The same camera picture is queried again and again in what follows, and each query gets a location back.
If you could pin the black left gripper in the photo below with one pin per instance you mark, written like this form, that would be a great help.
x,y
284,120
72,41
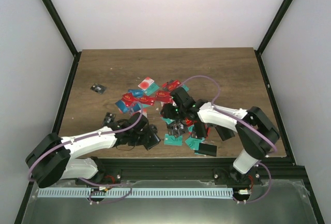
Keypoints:
x,y
140,144

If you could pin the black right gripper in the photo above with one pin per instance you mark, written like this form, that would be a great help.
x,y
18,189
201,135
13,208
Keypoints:
x,y
168,113

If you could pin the black leather card holder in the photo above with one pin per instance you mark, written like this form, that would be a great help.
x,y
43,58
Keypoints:
x,y
151,138

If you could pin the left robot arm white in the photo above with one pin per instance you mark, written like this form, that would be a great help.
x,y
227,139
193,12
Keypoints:
x,y
58,158

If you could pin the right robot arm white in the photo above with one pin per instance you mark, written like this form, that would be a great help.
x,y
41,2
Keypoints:
x,y
256,132

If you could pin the teal card top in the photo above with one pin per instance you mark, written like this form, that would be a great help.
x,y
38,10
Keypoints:
x,y
151,89

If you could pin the teal card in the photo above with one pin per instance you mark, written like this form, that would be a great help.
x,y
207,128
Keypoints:
x,y
185,88
151,89

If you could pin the teal card right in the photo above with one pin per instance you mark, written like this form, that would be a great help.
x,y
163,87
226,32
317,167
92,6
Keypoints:
x,y
185,88

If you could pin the white card red circle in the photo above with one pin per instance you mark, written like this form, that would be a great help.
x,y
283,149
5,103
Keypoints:
x,y
146,83

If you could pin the blue card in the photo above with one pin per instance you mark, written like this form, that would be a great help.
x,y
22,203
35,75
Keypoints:
x,y
137,93

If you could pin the black VIP card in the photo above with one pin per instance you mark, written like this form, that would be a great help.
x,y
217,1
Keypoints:
x,y
98,88

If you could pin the black box on cards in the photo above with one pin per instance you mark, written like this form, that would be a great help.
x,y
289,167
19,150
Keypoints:
x,y
207,149

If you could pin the black front rail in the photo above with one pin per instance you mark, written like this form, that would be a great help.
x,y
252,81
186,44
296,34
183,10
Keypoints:
x,y
218,170

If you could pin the light blue slotted cable duct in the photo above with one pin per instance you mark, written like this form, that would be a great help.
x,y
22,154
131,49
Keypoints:
x,y
206,193

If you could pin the black frame post left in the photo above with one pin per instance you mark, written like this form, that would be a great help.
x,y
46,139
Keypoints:
x,y
60,26

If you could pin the black frame post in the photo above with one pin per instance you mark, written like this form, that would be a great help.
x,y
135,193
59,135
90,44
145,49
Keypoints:
x,y
60,26
273,26

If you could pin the black frame post right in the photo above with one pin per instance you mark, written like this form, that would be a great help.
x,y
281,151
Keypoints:
x,y
273,26

